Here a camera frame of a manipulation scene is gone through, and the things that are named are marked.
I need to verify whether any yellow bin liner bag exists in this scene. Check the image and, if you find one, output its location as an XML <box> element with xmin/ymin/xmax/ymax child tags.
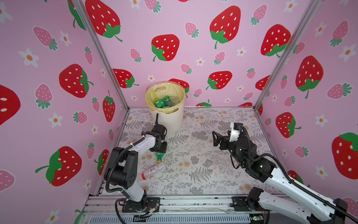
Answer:
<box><xmin>145</xmin><ymin>81</ymin><xmax>186</xmax><ymax>114</ymax></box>

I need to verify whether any green bottle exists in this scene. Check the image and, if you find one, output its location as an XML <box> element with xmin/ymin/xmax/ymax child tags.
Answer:
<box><xmin>156</xmin><ymin>152</ymin><xmax>166</xmax><ymax>163</ymax></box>
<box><xmin>154</xmin><ymin>96</ymin><xmax>175</xmax><ymax>108</ymax></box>

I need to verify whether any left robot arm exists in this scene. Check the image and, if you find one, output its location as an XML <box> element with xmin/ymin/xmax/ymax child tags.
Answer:
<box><xmin>104</xmin><ymin>124</ymin><xmax>167</xmax><ymax>212</ymax></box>

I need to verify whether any clear bottle red label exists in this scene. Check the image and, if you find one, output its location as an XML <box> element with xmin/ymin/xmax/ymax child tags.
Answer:
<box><xmin>137</xmin><ymin>162</ymin><xmax>166</xmax><ymax>182</ymax></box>

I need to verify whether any white plastic waste bin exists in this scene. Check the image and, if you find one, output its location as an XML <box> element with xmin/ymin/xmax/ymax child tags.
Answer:
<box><xmin>149</xmin><ymin>105</ymin><xmax>184</xmax><ymax>134</ymax></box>

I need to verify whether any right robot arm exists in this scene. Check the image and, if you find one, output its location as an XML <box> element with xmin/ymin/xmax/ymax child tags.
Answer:
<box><xmin>212</xmin><ymin>123</ymin><xmax>349</xmax><ymax>224</ymax></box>

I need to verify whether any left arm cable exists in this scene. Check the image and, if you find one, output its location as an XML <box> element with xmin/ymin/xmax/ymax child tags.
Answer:
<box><xmin>104</xmin><ymin>112</ymin><xmax>160</xmax><ymax>194</ymax></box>

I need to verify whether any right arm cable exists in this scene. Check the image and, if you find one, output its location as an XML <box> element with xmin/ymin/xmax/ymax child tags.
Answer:
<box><xmin>237</xmin><ymin>124</ymin><xmax>358</xmax><ymax>224</ymax></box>

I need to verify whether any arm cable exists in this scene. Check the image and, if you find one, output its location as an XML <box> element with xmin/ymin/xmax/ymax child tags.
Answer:
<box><xmin>237</xmin><ymin>124</ymin><xmax>358</xmax><ymax>224</ymax></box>
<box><xmin>104</xmin><ymin>112</ymin><xmax>160</xmax><ymax>194</ymax></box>

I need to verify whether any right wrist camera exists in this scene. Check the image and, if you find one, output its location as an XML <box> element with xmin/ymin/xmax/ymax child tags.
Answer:
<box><xmin>229</xmin><ymin>129</ymin><xmax>240</xmax><ymax>142</ymax></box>

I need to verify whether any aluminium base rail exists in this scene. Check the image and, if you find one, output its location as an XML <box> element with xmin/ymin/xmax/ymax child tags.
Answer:
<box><xmin>75</xmin><ymin>194</ymin><xmax>308</xmax><ymax>224</ymax></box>

